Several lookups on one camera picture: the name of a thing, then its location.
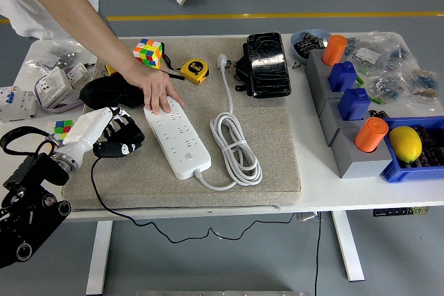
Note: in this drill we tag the clear bag of metal screws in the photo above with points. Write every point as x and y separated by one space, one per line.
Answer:
55 57

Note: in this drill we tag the orange cylinder peg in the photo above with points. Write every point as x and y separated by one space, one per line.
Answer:
370 134
334 50

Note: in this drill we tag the white-edged rubik's cube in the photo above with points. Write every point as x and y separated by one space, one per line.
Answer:
64 129

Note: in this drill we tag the bright rubik's cube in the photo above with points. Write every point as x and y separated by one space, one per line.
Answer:
147 54

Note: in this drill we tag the grey under-table bracket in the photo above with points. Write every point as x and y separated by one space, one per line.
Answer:
308 217

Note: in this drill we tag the person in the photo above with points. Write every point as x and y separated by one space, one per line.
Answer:
21 8

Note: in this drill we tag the green plastic connector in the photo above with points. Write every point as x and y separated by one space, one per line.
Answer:
361 79
375 100

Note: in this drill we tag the small black binder clip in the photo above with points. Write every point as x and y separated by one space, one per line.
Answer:
89 64

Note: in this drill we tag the large white wall socket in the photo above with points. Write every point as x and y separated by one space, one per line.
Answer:
53 86

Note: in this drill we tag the black table control panel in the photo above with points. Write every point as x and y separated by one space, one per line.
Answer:
399 211

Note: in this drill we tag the clear bag of blue resistors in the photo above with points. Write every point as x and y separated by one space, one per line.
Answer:
388 88

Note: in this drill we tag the black capacitors pile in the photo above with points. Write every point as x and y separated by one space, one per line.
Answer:
308 44
378 114
431 147

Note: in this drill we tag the small metal clip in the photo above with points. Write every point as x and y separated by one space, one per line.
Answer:
297 65

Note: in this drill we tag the small white wall socket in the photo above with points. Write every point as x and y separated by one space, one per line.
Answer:
79 73

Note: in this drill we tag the blue bowl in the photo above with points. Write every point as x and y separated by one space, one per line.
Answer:
295 41

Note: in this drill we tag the blue bottle-shaped peg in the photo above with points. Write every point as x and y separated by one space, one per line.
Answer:
342 76
354 103

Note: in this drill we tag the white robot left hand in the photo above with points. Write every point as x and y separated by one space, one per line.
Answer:
86 129

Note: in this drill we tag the grey socket block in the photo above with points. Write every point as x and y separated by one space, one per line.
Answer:
329 110
364 166
336 133
314 67

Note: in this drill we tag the white circuit breaker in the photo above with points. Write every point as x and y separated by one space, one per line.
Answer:
15 102

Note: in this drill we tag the person's right forearm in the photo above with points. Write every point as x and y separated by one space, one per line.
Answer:
86 22

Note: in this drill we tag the yellow lemon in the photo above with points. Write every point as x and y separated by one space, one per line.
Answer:
406 143

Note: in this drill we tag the grey-brown fabric mat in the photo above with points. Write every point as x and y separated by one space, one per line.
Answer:
277 143

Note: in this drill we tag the person's right hand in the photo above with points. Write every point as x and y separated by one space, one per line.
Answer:
154 84

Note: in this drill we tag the black cloth pouch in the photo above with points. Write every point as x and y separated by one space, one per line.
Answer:
100 93

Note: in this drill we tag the black cracked glossy case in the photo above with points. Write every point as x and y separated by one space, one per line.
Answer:
268 63

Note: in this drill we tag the clear bag of brown parts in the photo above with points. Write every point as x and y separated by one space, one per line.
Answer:
425 82

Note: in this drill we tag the white table leg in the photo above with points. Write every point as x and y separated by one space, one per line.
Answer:
348 247
98 258

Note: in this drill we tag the blue plastic bin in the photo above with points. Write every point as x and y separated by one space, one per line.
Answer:
409 171

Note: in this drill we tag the clear bag with white part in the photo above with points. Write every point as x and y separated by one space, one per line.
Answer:
369 55

